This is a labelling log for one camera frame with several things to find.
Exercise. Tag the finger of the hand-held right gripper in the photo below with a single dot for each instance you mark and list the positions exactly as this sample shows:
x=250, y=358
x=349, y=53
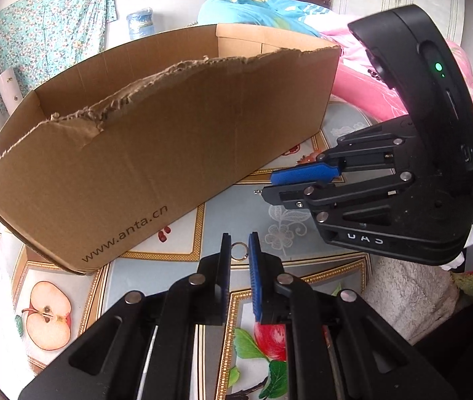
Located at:
x=290, y=198
x=303, y=173

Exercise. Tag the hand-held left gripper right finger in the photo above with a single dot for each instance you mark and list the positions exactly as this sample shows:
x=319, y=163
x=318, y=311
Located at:
x=255, y=275

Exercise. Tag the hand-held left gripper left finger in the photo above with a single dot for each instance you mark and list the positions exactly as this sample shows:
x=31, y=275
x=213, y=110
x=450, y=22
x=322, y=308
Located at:
x=226, y=266

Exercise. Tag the torn cardboard box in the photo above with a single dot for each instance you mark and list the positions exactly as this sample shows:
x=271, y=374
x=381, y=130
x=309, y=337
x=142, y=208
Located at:
x=157, y=154

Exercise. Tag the fruit print tablecloth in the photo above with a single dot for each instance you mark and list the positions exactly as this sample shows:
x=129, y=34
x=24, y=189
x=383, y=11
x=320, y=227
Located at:
x=228, y=212

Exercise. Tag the pink quilt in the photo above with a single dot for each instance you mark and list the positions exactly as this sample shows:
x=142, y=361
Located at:
x=361, y=87

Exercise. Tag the white fleece garment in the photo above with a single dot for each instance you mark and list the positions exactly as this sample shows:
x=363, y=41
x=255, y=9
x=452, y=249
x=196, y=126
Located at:
x=407, y=291

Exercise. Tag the blue water bottle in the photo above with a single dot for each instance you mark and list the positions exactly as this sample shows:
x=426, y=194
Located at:
x=140, y=25

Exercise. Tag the pink paper roll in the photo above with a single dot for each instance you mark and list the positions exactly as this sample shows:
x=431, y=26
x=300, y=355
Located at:
x=9, y=91

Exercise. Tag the green floral wall cloth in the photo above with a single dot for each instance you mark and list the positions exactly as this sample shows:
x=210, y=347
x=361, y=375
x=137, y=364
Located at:
x=53, y=21

